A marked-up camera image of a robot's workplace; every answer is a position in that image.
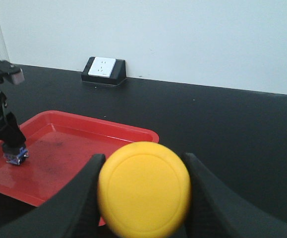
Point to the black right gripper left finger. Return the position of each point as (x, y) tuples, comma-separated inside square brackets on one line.
[(72, 213)]

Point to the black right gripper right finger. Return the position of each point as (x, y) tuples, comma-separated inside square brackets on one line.
[(218, 212)]

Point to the red mushroom push button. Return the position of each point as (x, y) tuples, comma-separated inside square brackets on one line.
[(15, 155)]

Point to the yellow mushroom push button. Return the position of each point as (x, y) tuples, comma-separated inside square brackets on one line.
[(144, 191)]

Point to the red plastic tray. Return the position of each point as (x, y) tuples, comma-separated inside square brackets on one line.
[(59, 145)]

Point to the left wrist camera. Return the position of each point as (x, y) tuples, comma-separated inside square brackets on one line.
[(11, 73)]

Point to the black white wall socket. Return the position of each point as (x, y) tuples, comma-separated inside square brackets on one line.
[(107, 71)]

